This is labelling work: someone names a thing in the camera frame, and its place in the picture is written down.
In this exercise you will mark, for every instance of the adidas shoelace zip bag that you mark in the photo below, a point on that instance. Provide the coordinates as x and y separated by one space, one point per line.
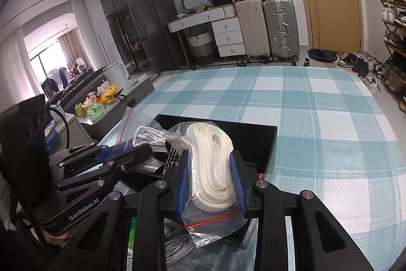
137 129

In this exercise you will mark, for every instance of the black cardboard box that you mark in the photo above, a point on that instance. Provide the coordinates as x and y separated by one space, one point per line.
255 142

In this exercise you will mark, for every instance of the white rope zip bag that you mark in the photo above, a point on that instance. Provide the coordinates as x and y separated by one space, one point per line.
210 210

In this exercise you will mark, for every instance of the grey refrigerator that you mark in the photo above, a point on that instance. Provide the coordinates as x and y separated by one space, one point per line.
163 49

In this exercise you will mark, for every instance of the green medicine sachet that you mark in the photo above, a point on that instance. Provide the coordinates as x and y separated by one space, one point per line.
132 233

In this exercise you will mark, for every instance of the woven laundry basket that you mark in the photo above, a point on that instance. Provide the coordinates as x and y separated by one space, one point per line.
202 48

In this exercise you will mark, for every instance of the white drawer desk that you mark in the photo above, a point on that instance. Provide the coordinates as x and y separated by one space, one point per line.
221 22

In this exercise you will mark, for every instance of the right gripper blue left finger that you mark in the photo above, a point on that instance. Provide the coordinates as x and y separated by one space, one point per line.
101 243

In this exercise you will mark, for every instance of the wooden shoe rack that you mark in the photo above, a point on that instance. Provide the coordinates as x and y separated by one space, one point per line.
392 71

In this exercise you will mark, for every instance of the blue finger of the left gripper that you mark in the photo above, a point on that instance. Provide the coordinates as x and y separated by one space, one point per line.
78 168
101 152

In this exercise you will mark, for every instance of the grey side cabinet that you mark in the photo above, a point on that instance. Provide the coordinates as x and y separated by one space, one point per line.
84 131

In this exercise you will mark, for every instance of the beige suitcase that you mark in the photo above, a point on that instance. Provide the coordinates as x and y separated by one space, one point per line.
253 26

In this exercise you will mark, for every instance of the silver suitcase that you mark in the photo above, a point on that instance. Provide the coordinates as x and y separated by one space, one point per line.
282 29

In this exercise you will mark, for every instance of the white kettle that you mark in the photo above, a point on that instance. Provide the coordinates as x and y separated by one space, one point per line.
117 74

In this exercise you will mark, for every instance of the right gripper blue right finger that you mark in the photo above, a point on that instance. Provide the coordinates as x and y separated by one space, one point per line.
320 242

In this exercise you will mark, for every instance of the black trash bin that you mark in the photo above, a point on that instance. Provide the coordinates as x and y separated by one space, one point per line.
322 55

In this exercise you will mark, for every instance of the teal checked tablecloth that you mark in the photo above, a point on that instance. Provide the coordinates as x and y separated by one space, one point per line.
332 139

